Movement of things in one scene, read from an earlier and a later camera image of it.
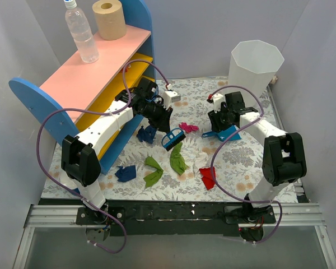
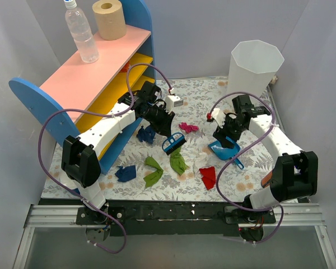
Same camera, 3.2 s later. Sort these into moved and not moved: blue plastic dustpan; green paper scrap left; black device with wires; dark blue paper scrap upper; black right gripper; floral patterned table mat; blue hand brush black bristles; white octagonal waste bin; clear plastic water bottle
Moved: black right gripper; blue plastic dustpan; blue hand brush black bristles
Not moved: green paper scrap left; dark blue paper scrap upper; floral patterned table mat; white octagonal waste bin; black device with wires; clear plastic water bottle
